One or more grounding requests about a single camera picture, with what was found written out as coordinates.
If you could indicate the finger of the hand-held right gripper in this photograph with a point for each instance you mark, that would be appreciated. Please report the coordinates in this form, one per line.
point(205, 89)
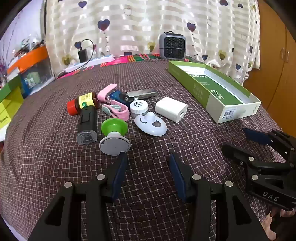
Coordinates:
point(240, 157)
point(256, 136)

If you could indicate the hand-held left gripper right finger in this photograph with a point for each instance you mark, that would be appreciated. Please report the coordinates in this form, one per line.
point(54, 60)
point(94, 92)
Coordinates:
point(178, 178)

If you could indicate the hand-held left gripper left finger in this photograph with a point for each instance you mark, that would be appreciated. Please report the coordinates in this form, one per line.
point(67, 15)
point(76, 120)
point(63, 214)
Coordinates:
point(119, 176)

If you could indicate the green and white round knob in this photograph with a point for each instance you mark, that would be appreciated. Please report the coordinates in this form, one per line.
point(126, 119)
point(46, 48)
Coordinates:
point(114, 126)

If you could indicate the white oval smiley gadget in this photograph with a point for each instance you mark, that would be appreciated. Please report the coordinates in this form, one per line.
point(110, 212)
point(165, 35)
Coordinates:
point(150, 124)

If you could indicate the black cylinder with grey end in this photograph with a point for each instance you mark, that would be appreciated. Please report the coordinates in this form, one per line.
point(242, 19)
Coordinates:
point(87, 122)

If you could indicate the pink clip with green pads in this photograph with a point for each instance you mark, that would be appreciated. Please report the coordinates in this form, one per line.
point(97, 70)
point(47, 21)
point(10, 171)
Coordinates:
point(120, 111)

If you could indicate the white power adapter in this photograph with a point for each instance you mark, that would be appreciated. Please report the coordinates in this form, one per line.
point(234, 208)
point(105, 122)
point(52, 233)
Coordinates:
point(170, 107)

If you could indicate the small white round jar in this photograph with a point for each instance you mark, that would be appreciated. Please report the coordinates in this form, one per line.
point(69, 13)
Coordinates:
point(138, 106)

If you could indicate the green cardboard box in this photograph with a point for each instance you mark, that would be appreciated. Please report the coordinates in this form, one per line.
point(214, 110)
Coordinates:
point(208, 83)

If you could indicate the brown medicine bottle red cap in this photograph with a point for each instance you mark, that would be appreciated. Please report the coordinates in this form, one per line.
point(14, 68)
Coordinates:
point(86, 102)

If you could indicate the blue metal folding knife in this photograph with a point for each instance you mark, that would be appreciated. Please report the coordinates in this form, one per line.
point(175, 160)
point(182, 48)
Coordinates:
point(141, 93)

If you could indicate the pink plastic clipper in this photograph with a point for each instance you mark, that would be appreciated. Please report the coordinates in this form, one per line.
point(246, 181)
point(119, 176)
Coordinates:
point(105, 91)

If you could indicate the person's right hand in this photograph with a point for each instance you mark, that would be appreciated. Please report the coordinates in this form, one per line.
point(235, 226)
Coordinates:
point(285, 213)

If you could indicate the wooden wardrobe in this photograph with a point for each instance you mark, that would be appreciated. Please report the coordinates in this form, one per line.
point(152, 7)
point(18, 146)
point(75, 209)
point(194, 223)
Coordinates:
point(272, 69)

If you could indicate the white power strip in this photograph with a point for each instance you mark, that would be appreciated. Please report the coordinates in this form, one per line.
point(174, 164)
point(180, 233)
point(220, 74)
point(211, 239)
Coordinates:
point(92, 61)

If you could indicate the colourful striped mat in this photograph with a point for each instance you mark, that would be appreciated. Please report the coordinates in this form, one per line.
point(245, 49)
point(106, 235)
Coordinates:
point(138, 58)

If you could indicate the grey mini fan heater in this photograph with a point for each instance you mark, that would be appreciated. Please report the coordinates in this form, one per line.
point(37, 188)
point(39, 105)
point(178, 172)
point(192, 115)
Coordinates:
point(171, 46)

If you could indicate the black plug-in charger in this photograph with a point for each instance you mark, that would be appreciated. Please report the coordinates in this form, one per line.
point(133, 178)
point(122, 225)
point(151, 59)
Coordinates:
point(82, 55)

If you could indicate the yellow-green box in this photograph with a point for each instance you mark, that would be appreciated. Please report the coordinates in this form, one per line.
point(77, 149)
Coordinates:
point(9, 111)

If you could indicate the pale green packet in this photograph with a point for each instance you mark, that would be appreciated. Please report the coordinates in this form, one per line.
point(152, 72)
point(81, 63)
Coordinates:
point(32, 77)

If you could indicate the dark green box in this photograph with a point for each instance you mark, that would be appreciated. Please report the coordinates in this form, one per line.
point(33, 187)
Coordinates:
point(9, 88)

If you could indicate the orange-lid clear storage box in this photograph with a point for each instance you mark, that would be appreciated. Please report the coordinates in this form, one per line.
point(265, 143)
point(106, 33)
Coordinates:
point(34, 55)

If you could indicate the heart-print striped curtain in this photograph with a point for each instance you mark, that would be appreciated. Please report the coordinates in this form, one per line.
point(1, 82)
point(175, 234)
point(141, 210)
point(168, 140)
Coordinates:
point(138, 27)

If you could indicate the pile of assorted clutter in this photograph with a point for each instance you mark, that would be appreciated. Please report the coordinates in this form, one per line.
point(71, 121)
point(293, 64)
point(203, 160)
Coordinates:
point(27, 46)

